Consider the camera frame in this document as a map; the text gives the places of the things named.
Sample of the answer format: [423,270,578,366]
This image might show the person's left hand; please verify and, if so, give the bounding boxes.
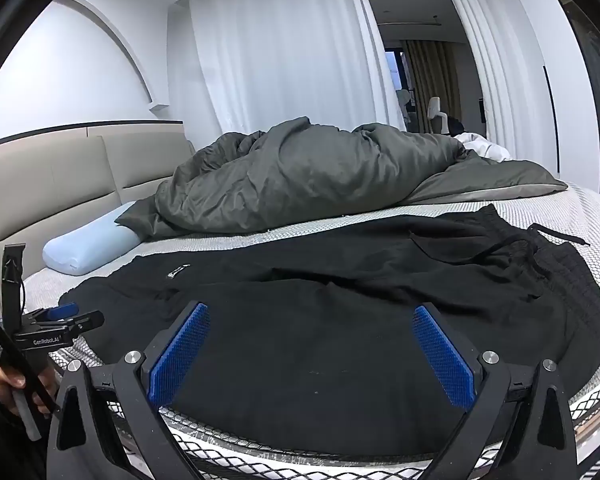
[0,360,56,413]

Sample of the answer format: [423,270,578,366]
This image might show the light blue pillow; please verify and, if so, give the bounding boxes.
[42,201,143,277]

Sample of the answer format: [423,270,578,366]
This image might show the grey duvet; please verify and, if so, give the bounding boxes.
[115,116,568,235]

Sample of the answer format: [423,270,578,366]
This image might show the brown curtain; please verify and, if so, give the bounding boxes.
[405,39,462,133]

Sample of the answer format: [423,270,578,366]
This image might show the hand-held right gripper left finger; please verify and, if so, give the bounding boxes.
[46,301,212,480]

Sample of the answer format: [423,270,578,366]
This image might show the white sheer curtain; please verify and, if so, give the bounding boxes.
[432,0,533,161]
[187,0,386,136]

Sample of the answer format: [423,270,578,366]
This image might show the white honeycomb mattress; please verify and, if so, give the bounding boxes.
[0,182,600,480]

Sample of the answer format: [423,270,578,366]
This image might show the beige padded headboard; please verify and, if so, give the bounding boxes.
[0,120,196,311]

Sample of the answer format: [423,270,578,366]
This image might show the black cable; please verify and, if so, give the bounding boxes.
[0,302,63,413]

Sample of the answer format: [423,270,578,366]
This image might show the black pants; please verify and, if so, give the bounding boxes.
[57,204,598,456]

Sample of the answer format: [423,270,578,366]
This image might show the dark wardrobe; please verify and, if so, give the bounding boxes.
[567,0,600,201]

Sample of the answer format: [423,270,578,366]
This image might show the white chair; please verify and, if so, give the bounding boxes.
[426,96,452,134]

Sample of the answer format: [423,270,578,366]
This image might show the white bedding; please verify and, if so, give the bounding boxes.
[452,132,513,163]

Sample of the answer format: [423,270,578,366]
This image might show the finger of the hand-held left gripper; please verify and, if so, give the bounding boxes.
[47,302,81,321]
[70,310,106,333]

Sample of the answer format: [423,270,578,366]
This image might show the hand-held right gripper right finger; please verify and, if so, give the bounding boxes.
[411,302,578,480]

